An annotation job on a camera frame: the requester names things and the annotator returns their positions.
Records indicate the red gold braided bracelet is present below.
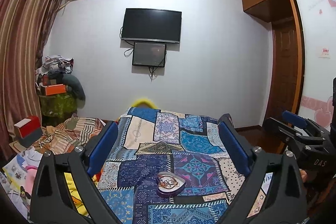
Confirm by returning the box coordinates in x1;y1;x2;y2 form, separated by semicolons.
159;176;181;190

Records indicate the silver charm jewelry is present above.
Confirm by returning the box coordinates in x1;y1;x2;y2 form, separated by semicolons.
160;176;176;189

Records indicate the purple heart-shaped jewelry box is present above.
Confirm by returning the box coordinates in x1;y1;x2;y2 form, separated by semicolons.
156;171;186;198

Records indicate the right hand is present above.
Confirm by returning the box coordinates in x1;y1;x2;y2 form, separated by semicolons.
299;169;307;182

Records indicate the yellow blanket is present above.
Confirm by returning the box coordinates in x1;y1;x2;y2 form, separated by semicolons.
64;173;89;217

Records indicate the brown wooden door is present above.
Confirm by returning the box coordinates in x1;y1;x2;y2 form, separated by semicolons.
265;18;302;121

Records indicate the striped orange quilt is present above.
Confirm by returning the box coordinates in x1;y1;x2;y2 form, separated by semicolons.
32;115;106;155

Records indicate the red white box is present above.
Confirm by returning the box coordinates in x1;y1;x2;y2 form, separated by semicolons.
14;116;43;148

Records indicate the orange box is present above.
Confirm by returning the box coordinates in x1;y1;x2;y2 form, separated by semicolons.
41;84;67;96

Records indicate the white sliding wardrobe door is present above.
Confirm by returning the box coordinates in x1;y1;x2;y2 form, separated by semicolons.
296;0;335;130

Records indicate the blue patchwork bedspread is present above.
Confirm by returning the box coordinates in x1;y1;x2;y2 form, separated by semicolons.
97;107;274;224

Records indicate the dark green pillow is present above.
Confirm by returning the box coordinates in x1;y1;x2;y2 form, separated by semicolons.
62;74;86;101

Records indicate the yellow plastic chair top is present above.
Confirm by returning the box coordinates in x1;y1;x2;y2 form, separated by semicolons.
131;98;157;109

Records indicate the pile of clothes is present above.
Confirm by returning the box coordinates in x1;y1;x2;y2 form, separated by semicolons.
35;55;74;84

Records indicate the striped red beige curtain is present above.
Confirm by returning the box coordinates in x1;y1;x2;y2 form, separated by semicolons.
1;0;63;160

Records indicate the small black wall monitor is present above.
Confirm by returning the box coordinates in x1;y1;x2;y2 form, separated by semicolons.
132;42;166;68

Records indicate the large black wall television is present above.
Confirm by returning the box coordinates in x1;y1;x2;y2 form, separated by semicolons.
121;8;182;43

